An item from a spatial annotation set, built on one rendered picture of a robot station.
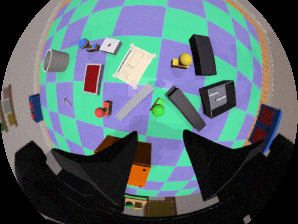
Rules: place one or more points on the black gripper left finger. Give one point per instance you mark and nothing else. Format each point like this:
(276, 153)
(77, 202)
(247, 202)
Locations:
(108, 170)

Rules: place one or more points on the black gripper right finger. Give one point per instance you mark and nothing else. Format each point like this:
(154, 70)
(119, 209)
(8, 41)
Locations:
(214, 164)

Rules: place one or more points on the yellow rubber stamp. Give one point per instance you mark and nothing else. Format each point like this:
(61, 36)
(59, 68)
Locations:
(182, 62)

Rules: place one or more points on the cream paper card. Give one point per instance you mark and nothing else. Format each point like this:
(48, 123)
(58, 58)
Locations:
(134, 64)

